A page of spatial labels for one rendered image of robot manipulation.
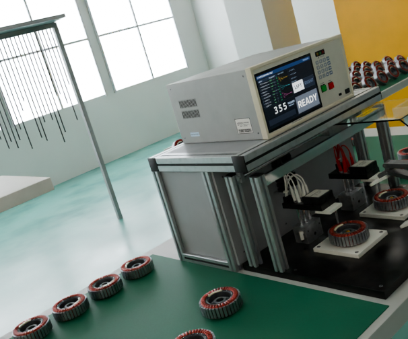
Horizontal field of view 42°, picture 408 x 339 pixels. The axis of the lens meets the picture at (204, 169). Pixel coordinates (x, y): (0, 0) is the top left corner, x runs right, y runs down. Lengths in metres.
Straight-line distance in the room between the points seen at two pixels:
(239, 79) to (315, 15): 6.57
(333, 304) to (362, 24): 4.32
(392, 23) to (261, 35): 1.24
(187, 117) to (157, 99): 7.25
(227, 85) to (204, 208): 0.37
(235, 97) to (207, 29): 8.06
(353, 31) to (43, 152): 4.57
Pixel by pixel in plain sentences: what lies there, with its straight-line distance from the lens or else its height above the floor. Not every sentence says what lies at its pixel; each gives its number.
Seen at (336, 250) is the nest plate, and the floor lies 0.78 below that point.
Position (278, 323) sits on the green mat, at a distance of 1.33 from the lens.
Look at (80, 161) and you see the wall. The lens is 8.19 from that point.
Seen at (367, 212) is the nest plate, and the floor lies 0.78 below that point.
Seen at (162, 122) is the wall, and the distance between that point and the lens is 9.00.
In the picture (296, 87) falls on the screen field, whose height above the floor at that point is 1.22.
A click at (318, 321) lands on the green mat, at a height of 0.75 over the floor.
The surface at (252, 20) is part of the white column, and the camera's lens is 5.61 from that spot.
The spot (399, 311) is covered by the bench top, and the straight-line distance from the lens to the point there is 1.32.
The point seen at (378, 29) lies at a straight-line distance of 5.40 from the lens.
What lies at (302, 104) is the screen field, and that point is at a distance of 1.62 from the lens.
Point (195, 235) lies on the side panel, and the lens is 1.72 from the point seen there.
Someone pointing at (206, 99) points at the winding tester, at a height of 1.25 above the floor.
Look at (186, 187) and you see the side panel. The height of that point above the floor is 1.01.
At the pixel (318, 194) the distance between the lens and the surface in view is 1.57.
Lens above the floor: 1.44
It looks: 14 degrees down
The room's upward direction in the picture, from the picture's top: 16 degrees counter-clockwise
